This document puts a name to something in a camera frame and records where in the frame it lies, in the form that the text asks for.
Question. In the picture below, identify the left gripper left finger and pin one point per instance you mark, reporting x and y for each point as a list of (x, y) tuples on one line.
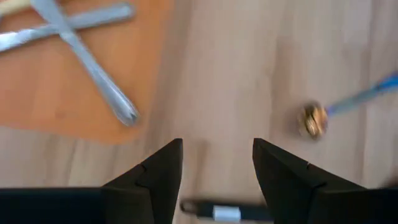
[(161, 186)]

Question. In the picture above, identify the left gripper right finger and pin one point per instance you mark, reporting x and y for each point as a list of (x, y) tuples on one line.
[(280, 186)]

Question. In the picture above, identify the black slotted spatula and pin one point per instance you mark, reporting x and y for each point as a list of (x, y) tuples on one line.
[(196, 210)]

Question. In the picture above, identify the all-steel table knife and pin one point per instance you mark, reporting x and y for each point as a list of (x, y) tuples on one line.
[(102, 84), (102, 17)]

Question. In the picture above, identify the orange plastic tray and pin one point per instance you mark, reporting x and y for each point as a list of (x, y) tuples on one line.
[(46, 99)]

